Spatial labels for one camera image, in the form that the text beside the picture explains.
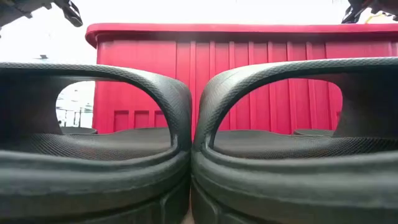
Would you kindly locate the black slide sandal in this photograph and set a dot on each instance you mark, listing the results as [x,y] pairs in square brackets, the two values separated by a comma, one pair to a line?
[93,174]
[295,180]

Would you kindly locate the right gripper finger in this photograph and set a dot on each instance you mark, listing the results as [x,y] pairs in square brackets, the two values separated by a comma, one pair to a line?
[353,11]

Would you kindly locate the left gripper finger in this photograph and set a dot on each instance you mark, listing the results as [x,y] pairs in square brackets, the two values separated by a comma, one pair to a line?
[72,14]

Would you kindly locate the red plastic bin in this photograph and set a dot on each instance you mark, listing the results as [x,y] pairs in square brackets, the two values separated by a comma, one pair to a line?
[248,49]

